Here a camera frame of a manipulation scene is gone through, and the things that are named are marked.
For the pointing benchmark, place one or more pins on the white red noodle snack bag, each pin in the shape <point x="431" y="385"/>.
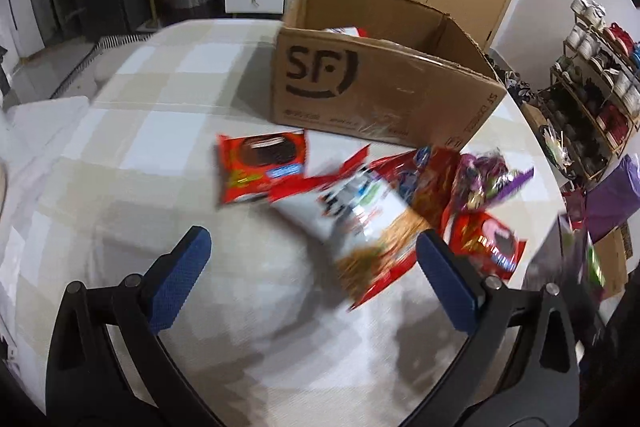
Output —
<point x="367" y="229"/>

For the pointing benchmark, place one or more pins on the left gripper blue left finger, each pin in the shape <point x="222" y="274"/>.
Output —
<point x="173" y="276"/>

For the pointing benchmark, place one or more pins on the purple plastic bag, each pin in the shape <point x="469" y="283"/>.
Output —
<point x="614" y="200"/>

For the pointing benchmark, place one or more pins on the wooden shoe rack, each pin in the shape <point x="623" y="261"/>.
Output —
<point x="593" y="97"/>

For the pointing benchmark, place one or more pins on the purple candy bag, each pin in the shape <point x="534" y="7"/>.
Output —
<point x="484" y="181"/>

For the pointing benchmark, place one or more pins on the red chip bag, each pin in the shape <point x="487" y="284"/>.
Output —
<point x="423" y="178"/>

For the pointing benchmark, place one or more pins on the black white patterned rug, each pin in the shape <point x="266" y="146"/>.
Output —
<point x="97" y="65"/>

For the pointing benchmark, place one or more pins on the red chocolate cookie pack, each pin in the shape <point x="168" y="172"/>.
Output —
<point x="253" y="165"/>

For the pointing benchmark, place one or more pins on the red chocolate pie pack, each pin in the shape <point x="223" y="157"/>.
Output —
<point x="491" y="246"/>

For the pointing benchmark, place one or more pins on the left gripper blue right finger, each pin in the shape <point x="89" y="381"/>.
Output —
<point x="439" y="265"/>

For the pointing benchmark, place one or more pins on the brown cardboard SF box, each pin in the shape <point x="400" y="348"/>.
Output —
<point x="395" y="71"/>

